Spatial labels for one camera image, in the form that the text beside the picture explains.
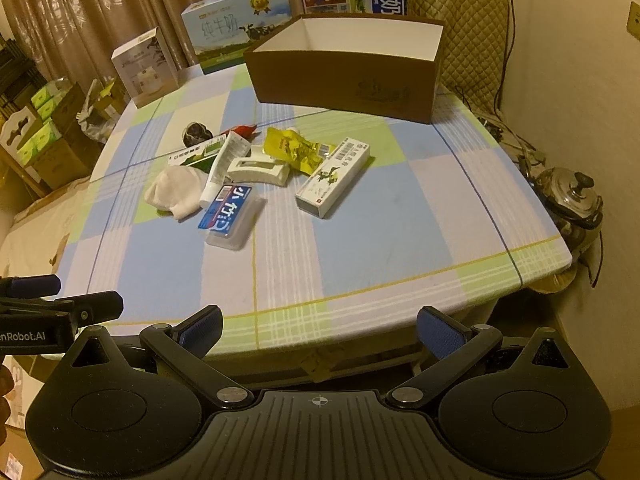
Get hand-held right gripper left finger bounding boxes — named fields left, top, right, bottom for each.
left=65, top=305, right=253, bottom=408

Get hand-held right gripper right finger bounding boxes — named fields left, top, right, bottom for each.
left=387, top=305, right=576, bottom=408

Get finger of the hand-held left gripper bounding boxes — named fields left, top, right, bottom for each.
left=0, top=290, right=124, bottom=333
left=0, top=274, right=62, bottom=301

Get clear case with blue label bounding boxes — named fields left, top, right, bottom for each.
left=198, top=183, right=266, bottom=251

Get white tube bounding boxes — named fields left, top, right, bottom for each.
left=199, top=132, right=252, bottom=209

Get white plastic holder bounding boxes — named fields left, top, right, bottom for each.
left=226, top=145, right=291, bottom=187

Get green and white box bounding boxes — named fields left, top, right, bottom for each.
left=167, top=135, right=228, bottom=173

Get long white medicine box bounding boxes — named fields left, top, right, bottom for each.
left=295, top=138, right=372, bottom=219

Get black snack packet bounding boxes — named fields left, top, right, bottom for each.
left=181, top=121, right=213, bottom=147

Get yellow snack packet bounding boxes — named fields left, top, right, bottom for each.
left=262, top=126, right=337, bottom=177

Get brown cardboard box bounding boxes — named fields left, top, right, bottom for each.
left=243, top=14, right=446, bottom=125

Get person's left hand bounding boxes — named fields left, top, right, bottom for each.
left=0, top=364, right=15, bottom=433

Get stack of green packets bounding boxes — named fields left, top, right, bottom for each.
left=17, top=80, right=68, bottom=156

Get metal kettle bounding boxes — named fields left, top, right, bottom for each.
left=532, top=166, right=604, bottom=246

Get plastic bag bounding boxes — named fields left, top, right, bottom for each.
left=75, top=77, right=128, bottom=143

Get black rack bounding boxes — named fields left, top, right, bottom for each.
left=0, top=35, right=41, bottom=121

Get white appliance box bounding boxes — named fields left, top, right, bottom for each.
left=111, top=26, right=181, bottom=107

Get brown curtain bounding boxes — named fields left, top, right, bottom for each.
left=0, top=0, right=301, bottom=91

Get light blue milk carton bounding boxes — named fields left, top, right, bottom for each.
left=181, top=0, right=292, bottom=76

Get beige quilted chair cover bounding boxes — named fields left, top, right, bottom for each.
left=404, top=0, right=511, bottom=116

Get tangled cables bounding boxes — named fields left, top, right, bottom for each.
left=450, top=85, right=551, bottom=171

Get dark power cable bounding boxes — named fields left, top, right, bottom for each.
left=492, top=0, right=538, bottom=111

